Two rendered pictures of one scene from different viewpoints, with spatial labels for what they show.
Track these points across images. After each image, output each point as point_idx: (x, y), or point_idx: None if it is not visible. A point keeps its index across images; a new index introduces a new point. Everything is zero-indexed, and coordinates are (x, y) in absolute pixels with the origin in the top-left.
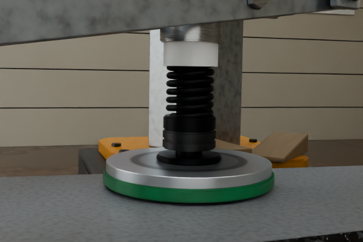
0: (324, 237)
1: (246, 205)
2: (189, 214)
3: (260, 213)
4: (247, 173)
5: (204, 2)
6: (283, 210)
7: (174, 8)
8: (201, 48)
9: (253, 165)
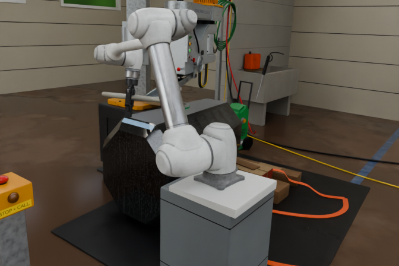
0: (201, 110)
1: (189, 108)
2: (186, 110)
3: (192, 109)
4: (188, 104)
5: (183, 82)
6: (194, 108)
7: (181, 84)
8: (180, 88)
9: (186, 103)
